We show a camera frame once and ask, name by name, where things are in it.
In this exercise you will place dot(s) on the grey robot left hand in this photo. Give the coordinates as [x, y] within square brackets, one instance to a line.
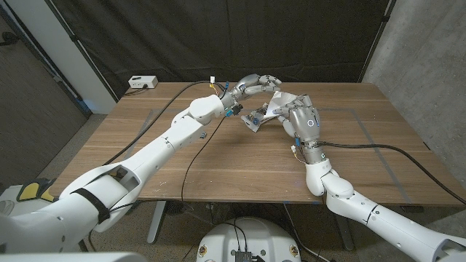
[247, 87]

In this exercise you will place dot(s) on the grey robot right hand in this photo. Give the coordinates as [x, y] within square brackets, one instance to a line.
[306, 123]

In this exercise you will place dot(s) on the white mailer package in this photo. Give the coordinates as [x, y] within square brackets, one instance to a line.
[282, 99]

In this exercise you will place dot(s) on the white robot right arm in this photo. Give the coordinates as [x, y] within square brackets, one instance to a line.
[338, 189]

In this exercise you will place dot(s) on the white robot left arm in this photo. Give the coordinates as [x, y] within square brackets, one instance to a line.
[182, 131]

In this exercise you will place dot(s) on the clear bag of parts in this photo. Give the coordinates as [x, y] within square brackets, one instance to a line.
[255, 122]

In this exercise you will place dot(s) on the black backdrop curtain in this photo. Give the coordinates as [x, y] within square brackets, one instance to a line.
[236, 36]

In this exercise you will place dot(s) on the white power strip box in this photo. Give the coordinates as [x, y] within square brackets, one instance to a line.
[143, 82]

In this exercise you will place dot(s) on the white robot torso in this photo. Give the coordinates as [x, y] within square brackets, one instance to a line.
[255, 236]

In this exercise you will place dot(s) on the black backdrop stand pole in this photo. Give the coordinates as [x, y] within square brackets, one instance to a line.
[384, 18]
[76, 41]

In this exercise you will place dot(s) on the black round object under table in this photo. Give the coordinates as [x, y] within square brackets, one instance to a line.
[175, 208]

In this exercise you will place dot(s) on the yellow black foot pedal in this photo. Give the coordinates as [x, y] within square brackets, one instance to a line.
[28, 191]

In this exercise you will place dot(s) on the white floor mat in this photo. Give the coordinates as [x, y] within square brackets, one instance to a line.
[22, 205]

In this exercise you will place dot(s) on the grey sneaker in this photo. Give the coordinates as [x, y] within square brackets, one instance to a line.
[5, 207]

